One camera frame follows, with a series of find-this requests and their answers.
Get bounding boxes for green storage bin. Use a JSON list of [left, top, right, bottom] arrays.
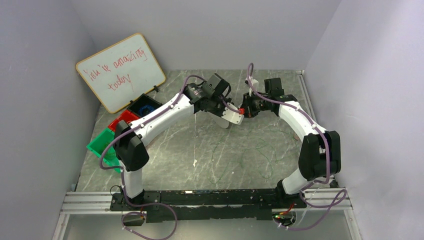
[[86, 127, 120, 167]]

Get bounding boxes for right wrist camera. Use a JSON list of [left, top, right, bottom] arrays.
[[245, 76, 259, 91]]

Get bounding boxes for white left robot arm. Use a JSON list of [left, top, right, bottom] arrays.
[[111, 73, 231, 199]]

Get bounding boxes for whiteboard with red writing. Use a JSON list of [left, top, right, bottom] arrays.
[[75, 33, 166, 114]]

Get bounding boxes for white perforated filament spool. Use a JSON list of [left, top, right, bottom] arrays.
[[215, 117, 230, 129]]

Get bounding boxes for red storage bin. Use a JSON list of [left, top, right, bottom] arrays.
[[108, 109, 140, 133]]

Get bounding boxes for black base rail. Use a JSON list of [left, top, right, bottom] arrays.
[[109, 186, 307, 223]]

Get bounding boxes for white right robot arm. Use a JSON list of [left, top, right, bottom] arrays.
[[240, 76, 341, 195]]

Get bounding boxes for black storage bin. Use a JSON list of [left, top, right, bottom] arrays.
[[127, 93, 163, 118]]

